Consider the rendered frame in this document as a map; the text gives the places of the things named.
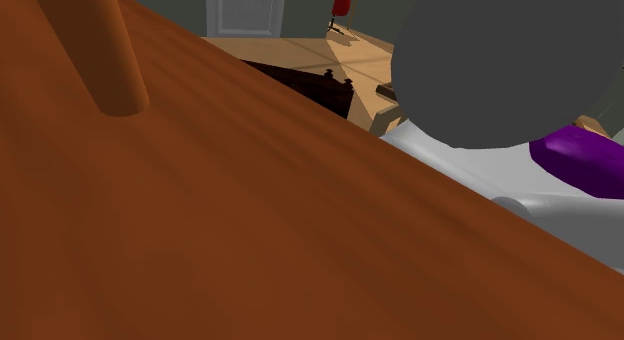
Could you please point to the light wooden table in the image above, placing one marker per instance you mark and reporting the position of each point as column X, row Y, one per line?
column 385, row 117

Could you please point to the dark wooden cabinet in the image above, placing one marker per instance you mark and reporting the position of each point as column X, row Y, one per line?
column 317, row 88

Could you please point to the purple pillow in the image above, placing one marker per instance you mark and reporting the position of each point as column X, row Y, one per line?
column 580, row 158

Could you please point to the white panel door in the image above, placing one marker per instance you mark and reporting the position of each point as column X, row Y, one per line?
column 246, row 12

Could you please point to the brown wooden bed white mattress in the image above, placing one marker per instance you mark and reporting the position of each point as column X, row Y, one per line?
column 253, row 222

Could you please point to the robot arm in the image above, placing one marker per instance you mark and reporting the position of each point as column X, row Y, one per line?
column 492, row 61

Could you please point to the red chair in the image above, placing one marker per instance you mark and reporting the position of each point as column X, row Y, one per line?
column 342, row 1

